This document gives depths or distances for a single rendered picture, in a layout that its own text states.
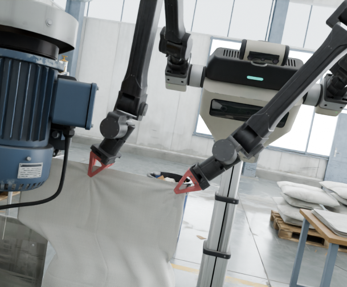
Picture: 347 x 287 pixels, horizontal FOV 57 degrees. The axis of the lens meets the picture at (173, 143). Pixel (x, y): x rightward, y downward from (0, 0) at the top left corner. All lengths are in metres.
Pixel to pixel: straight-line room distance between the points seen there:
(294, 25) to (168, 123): 4.21
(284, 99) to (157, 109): 8.25
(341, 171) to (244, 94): 8.38
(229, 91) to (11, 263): 1.14
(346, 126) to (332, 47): 8.67
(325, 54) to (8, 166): 0.71
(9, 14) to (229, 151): 0.54
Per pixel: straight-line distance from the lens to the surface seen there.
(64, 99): 0.63
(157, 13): 0.87
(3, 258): 1.59
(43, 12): 0.61
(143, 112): 0.91
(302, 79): 0.85
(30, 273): 1.55
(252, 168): 8.60
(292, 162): 9.22
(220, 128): 1.34
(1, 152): 0.62
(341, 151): 9.48
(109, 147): 0.93
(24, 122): 0.63
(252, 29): 9.31
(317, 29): 9.62
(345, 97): 1.33
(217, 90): 1.24
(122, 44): 9.50
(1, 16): 0.61
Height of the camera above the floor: 1.27
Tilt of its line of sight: 5 degrees down
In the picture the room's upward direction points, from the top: 10 degrees clockwise
